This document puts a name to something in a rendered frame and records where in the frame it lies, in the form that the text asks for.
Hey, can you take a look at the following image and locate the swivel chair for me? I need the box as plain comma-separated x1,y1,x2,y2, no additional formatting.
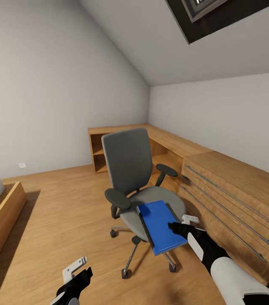
101,128,186,279

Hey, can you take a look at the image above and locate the folder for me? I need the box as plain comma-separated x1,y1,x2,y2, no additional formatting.
136,200,188,256

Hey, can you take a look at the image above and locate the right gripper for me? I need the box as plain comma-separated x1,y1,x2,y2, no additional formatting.
168,222,193,238

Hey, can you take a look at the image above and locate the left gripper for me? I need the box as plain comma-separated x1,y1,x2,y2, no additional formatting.
57,267,93,295

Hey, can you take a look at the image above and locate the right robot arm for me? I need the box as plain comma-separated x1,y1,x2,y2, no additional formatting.
168,215,269,305

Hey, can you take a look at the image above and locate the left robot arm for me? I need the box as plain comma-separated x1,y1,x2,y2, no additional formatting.
50,256,93,305

